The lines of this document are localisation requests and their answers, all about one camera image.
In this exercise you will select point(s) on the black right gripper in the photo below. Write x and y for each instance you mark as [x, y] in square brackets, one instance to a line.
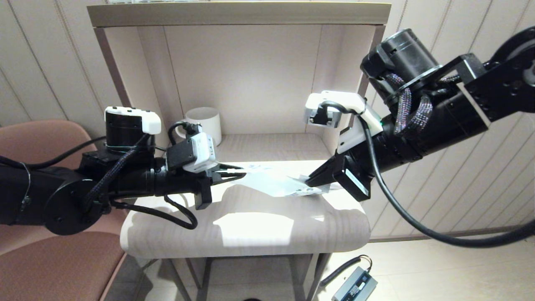
[376, 159]

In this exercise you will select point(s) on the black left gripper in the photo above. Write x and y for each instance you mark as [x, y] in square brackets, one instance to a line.
[179, 184]

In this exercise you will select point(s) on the white floral plastic bag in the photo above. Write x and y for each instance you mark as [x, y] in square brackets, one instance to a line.
[271, 184]

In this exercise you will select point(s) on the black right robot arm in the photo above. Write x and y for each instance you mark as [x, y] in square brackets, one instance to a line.
[459, 104]

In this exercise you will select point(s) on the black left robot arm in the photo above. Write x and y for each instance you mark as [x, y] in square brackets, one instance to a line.
[42, 192]

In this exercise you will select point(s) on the white ribbed ceramic mug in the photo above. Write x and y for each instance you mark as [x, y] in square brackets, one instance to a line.
[207, 121]

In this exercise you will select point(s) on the light wooden shelf desk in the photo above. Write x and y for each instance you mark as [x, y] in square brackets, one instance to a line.
[250, 234]

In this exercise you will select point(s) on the grey black power adapter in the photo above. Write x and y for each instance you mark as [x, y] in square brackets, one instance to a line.
[355, 286]

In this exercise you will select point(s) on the brown upholstered chair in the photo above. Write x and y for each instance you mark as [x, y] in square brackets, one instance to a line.
[62, 271]

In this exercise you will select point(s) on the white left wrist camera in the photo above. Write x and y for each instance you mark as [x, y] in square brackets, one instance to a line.
[200, 152]

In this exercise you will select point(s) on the white right camera bracket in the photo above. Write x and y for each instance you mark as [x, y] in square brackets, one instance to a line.
[355, 133]

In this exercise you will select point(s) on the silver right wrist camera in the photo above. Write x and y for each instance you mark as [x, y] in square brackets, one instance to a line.
[324, 115]

